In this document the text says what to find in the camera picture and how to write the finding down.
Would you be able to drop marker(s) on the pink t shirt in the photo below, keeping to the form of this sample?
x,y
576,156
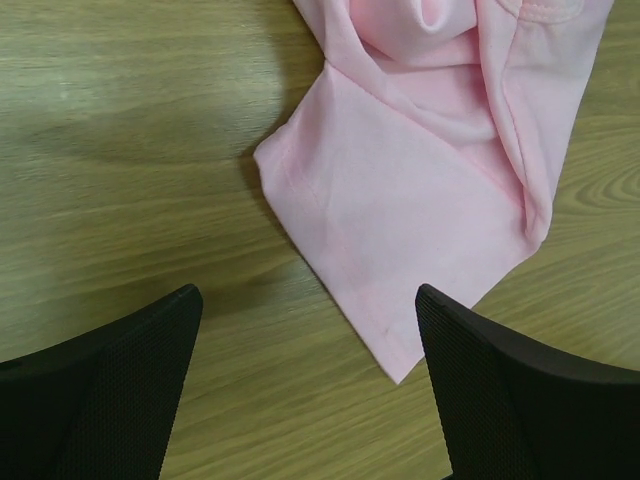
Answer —
x,y
428,150

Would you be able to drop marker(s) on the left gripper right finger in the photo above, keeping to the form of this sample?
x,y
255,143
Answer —
x,y
512,407

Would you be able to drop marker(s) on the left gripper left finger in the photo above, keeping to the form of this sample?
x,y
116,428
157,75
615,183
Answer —
x,y
101,405

